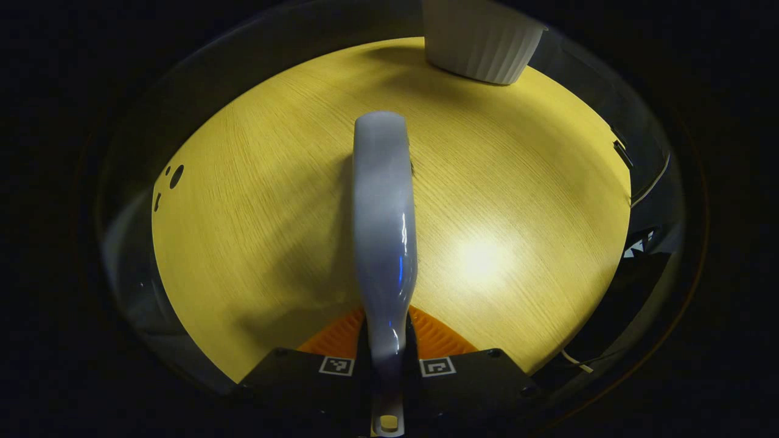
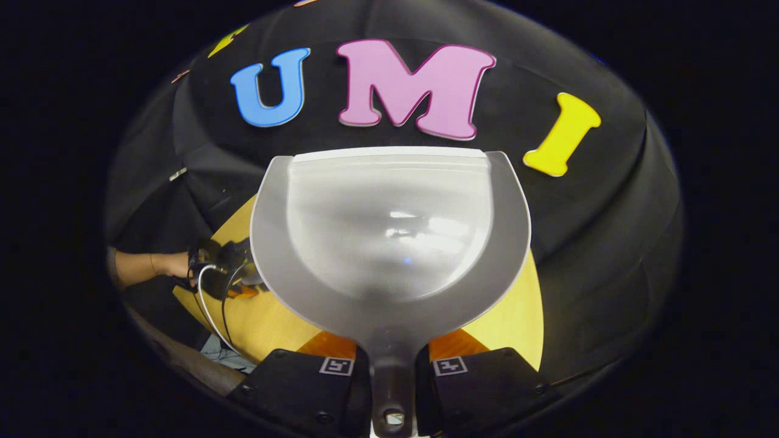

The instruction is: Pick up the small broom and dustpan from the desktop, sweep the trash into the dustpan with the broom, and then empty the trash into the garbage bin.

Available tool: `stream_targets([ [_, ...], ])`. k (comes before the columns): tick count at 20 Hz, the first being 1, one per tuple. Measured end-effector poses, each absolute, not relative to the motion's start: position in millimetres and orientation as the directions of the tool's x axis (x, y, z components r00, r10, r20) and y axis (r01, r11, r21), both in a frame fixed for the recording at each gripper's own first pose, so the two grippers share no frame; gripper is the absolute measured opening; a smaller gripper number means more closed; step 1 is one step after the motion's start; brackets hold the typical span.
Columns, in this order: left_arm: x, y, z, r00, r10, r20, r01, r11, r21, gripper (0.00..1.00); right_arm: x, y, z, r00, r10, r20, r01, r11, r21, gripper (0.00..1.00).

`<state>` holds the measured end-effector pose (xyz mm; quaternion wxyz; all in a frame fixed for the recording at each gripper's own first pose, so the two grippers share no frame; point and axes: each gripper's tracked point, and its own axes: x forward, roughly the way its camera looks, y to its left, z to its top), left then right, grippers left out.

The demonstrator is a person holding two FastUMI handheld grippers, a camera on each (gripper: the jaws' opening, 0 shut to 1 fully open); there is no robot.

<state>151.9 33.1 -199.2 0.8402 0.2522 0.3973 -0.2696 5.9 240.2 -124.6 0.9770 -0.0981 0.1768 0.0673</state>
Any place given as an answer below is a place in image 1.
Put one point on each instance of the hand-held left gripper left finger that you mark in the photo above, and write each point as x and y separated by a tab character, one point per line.
292	380

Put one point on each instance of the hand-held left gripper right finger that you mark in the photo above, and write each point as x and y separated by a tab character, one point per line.
481	383

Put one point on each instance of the small grey broom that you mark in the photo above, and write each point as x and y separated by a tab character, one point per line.
383	213

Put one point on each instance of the white ribbed garbage bin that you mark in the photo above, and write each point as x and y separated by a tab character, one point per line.
481	42

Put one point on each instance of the dark object with white pattern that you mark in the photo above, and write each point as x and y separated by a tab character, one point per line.
639	246

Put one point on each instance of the black desk edge bracket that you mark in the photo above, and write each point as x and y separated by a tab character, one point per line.
622	152

